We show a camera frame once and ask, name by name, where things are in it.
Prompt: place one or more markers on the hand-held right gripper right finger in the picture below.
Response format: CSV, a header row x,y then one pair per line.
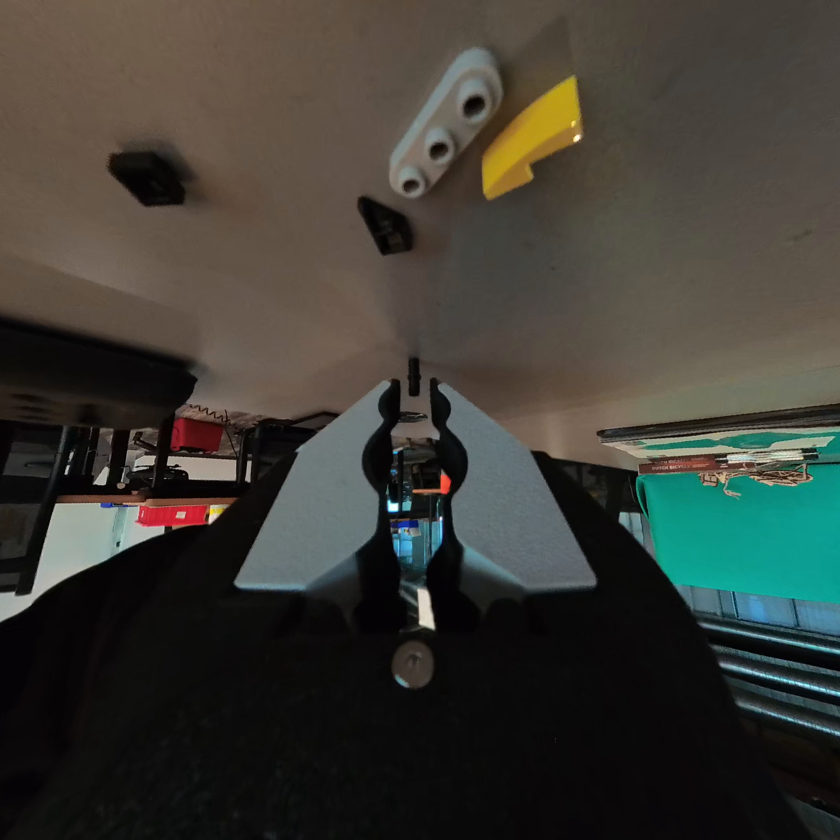
x,y
518,518

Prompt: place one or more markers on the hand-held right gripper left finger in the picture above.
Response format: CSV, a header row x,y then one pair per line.
x,y
308,518

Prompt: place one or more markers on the grey desk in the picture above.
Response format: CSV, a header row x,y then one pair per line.
x,y
197,275

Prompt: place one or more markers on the red shelf bin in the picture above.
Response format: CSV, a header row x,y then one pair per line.
x,y
174,516

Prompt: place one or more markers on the red toolbox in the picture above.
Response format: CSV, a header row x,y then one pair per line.
x,y
195,434

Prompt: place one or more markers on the green cutting mat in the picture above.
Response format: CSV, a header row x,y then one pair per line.
x,y
689,439

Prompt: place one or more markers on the teal plastic board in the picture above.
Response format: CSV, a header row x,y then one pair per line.
x,y
722,544

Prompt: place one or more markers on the brown wooden model kit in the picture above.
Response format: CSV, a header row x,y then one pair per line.
x,y
754,469

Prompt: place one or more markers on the pile of small mixed bricks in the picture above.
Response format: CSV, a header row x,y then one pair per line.
x,y
446,124

